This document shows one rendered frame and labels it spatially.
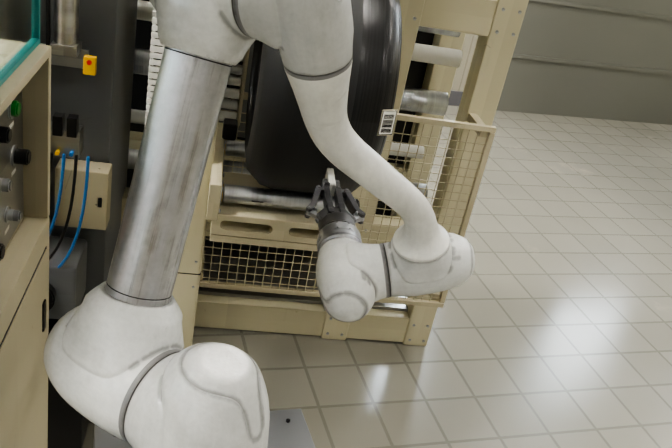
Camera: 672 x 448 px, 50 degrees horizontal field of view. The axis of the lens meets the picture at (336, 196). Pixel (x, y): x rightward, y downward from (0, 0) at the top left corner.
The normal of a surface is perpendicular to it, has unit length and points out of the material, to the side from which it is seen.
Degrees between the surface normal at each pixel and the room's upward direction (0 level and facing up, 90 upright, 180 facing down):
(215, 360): 3
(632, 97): 90
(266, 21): 112
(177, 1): 78
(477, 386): 0
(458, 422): 0
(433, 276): 96
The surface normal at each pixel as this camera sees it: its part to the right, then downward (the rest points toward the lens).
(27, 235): 0.18, -0.88
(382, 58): 0.44, 0.02
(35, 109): 0.11, 0.46
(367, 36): 0.20, -0.18
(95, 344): -0.34, -0.02
